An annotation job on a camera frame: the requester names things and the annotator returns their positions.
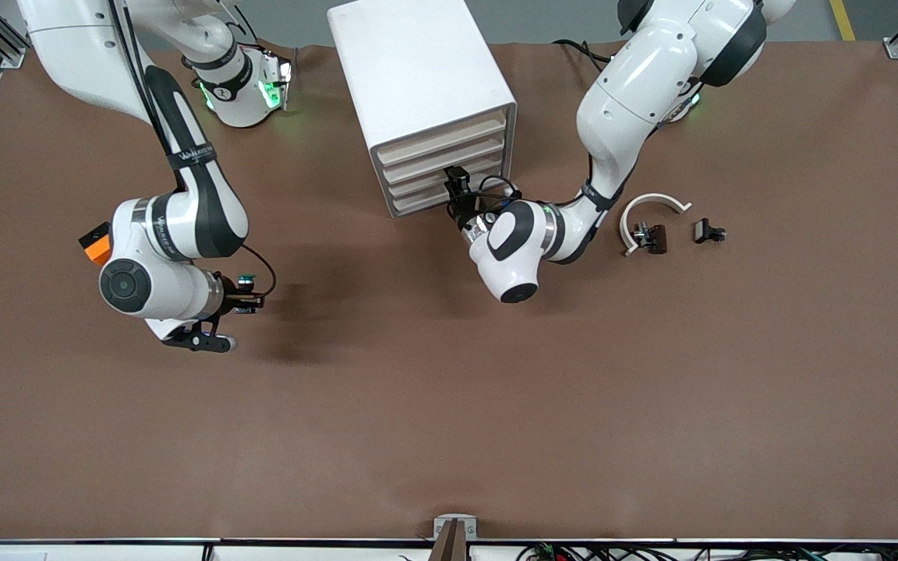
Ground white curved plastic piece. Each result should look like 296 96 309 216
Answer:
619 192 693 258

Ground orange box with black base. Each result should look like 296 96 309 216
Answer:
78 221 113 268

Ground brown camera mount pole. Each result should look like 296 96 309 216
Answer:
427 520 470 561

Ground green push button switch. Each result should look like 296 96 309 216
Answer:
235 272 263 316

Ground grey metal bracket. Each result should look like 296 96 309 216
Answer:
433 513 479 541

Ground tangled black green cables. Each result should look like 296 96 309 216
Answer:
515 542 898 561

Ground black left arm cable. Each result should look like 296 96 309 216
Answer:
479 175 524 210

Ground dark brown metal component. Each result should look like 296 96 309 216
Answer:
632 222 669 256

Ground yellow floor tape strip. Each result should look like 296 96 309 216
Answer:
829 0 856 42

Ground black left base cable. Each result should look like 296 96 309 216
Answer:
553 37 613 72

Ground white table edge rail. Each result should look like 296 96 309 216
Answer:
0 538 898 561

